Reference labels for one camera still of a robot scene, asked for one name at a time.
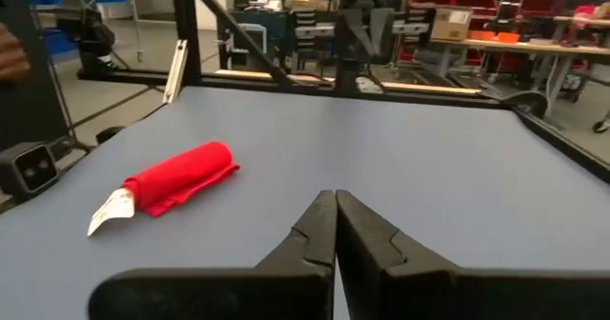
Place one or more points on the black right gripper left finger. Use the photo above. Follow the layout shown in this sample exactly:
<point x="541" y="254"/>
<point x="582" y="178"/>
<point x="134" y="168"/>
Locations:
<point x="286" y="286"/>

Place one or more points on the wooden workbench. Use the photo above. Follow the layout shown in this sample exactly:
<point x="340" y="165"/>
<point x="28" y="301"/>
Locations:
<point x="524" y="48"/>

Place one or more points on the orange tray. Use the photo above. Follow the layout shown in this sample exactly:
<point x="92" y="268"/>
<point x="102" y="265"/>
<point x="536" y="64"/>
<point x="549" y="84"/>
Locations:
<point x="507" y="37"/>
<point x="481" y="35"/>

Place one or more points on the black upright stand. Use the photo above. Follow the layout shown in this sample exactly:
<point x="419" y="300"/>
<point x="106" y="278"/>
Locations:
<point x="28" y="110"/>

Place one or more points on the person's hand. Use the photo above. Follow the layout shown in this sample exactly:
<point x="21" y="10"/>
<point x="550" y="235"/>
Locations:
<point x="12" y="58"/>

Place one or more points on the dark teal cabinet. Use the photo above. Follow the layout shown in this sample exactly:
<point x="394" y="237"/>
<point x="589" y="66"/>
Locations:
<point x="271" y="22"/>

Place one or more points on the black drawer unit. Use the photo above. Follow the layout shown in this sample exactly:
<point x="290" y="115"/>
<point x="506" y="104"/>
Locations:
<point x="305" y="39"/>

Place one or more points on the red cloth towel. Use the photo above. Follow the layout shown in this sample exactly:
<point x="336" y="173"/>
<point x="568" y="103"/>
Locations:
<point x="181" y="177"/>

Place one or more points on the wooden table edge board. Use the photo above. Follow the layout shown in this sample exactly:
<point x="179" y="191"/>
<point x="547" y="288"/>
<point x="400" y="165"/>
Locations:
<point x="419" y="87"/>

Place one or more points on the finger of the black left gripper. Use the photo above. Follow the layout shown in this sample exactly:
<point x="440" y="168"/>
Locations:
<point x="355" y="29"/>
<point x="381" y="29"/>

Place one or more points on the black table-level camera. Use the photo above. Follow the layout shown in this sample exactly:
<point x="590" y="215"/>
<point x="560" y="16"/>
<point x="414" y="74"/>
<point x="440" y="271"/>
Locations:
<point x="28" y="170"/>

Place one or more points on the cardboard box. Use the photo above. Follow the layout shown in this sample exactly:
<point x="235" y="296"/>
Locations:
<point x="450" y="24"/>

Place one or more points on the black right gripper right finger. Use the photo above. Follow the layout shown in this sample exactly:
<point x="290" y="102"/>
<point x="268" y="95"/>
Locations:
<point x="405" y="291"/>

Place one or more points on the black labelled robot arm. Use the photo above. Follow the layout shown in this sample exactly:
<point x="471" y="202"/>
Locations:
<point x="88" y="34"/>

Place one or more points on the grey teach pendant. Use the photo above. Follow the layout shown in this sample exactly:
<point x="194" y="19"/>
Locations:
<point x="252" y="44"/>

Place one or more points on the black aluminium table frame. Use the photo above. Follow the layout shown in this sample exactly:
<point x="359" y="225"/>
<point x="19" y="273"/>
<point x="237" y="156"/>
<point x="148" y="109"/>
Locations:
<point x="186" y="29"/>

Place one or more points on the white metal bracket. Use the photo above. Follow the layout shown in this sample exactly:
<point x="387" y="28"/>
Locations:
<point x="175" y="70"/>

